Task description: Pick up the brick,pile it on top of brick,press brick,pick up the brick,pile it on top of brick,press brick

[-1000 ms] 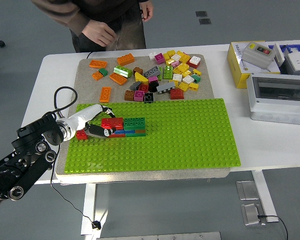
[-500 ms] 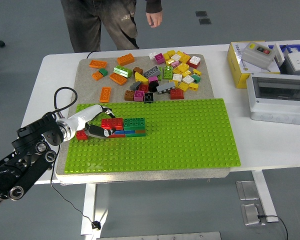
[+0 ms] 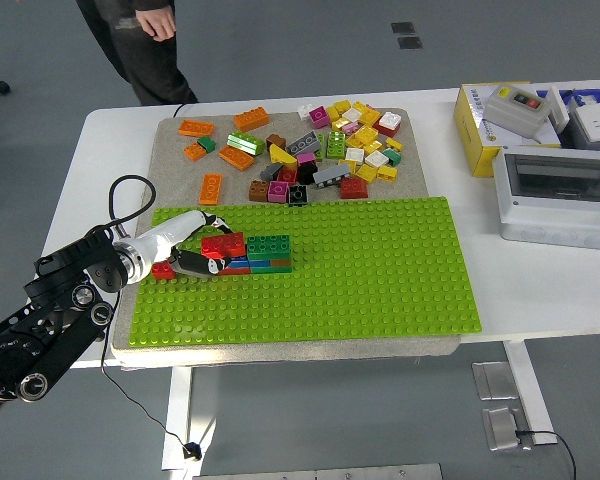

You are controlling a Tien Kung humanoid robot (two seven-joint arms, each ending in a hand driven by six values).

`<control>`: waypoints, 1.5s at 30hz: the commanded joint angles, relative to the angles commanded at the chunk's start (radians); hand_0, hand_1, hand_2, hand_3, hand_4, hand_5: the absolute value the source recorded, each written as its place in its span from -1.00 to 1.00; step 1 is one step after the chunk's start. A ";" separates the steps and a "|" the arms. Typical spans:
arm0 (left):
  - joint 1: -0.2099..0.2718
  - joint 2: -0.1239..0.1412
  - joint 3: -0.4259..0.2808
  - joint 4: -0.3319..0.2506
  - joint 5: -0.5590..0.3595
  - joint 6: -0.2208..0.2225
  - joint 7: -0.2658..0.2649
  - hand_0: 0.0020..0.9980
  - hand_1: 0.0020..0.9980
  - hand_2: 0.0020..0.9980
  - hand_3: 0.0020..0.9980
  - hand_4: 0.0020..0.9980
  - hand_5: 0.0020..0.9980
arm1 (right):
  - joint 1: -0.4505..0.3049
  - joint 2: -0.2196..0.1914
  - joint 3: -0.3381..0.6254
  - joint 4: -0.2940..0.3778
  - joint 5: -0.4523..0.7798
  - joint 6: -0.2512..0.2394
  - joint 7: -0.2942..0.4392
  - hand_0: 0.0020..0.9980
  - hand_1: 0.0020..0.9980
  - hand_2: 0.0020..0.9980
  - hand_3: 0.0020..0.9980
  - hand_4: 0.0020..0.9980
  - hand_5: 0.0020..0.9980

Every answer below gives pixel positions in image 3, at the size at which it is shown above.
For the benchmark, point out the person's left hand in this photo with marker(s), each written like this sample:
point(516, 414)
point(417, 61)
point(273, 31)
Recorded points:
point(157, 21)

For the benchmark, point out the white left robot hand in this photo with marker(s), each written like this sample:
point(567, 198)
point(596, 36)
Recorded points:
point(177, 230)

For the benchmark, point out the red four-stud brick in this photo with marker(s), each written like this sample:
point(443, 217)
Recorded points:
point(163, 270)

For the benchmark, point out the red eight-stud brick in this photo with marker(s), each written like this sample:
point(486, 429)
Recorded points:
point(225, 244)

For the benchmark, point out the dark green eight-stud brick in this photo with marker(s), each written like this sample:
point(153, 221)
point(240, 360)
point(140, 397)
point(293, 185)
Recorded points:
point(269, 246)

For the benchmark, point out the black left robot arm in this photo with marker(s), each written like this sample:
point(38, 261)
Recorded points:
point(75, 255)

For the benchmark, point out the orange long brick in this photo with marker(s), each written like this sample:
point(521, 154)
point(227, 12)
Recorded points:
point(211, 189)
point(196, 128)
point(236, 158)
point(252, 120)

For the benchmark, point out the flat red brick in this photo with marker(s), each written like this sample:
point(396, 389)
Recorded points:
point(237, 271)

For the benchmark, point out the small orange brick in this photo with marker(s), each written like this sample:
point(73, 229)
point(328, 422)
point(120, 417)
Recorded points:
point(194, 152)

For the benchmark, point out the blue eight-stud brick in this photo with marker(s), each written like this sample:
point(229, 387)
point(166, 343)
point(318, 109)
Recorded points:
point(257, 264)

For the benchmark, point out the brown four-stud brick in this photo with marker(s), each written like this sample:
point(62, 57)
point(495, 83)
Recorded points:
point(259, 191)
point(281, 262)

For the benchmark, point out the flat green brick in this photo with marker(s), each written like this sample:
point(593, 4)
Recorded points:
point(272, 270)

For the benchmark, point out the magenta four-stud brick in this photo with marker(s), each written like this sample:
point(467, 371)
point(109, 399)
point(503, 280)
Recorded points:
point(319, 117)
point(278, 191)

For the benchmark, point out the grey sloped brick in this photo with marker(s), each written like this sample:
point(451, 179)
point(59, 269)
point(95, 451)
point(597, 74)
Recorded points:
point(271, 172)

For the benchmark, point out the lime green long brick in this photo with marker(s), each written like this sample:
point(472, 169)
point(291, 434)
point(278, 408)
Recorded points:
point(246, 143)

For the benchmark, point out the small red brick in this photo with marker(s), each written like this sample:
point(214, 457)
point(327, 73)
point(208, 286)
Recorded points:
point(287, 176)

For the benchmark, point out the black four-stud brick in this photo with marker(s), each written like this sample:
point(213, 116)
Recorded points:
point(298, 195)

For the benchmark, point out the yellow curved brick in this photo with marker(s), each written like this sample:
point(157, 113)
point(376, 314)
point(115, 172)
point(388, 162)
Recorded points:
point(282, 156)

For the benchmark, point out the small brown brick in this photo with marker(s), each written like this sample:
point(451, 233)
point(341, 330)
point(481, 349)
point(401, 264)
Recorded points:
point(276, 141)

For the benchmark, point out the small magenta brick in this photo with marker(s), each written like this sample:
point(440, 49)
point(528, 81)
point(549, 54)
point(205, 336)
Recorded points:
point(306, 158)

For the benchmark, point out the grey long brick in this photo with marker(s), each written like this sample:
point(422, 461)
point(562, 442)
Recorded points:
point(304, 145)
point(331, 175)

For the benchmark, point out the small lime green brick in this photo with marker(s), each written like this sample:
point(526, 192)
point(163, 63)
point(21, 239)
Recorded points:
point(321, 150)

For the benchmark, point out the small white brick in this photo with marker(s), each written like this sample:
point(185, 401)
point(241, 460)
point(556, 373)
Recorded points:
point(305, 111)

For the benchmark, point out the lime green eight-stud brick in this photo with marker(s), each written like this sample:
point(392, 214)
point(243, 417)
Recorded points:
point(336, 145)

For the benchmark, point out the red sloped brick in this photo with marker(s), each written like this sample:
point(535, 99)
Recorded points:
point(354, 188)

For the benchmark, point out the pink brick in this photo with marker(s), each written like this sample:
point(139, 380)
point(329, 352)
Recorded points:
point(351, 128)

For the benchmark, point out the red brick white top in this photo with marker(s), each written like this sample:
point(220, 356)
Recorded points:
point(389, 120)

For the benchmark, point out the person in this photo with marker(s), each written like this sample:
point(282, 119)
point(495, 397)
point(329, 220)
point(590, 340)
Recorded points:
point(145, 70)

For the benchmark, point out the white table leg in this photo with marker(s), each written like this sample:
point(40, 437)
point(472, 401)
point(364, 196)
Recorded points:
point(177, 410)
point(527, 390)

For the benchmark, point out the lime green studded baseplate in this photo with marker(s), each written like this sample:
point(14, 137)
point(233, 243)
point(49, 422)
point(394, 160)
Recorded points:
point(355, 275)

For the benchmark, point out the grey-brown mat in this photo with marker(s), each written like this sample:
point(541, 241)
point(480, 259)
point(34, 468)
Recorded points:
point(410, 185)

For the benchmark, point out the black floor cover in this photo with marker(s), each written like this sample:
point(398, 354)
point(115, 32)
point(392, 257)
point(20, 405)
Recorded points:
point(410, 43)
point(403, 27)

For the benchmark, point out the long metal floor plate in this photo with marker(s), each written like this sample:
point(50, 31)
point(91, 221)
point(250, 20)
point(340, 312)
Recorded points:
point(320, 473)

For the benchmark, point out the yellow cardboard box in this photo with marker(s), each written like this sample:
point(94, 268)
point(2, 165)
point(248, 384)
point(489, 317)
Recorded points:
point(467, 130)

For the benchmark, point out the white electrical distribution box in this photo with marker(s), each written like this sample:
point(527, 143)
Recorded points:
point(555, 220)

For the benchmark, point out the blue plastic bin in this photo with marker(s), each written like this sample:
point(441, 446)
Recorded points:
point(592, 94)

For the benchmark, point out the grey push-button switch box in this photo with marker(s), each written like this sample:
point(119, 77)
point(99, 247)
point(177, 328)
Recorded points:
point(510, 117)

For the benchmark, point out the white switch plate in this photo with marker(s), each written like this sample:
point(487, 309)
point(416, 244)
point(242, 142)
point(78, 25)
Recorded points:
point(559, 112)

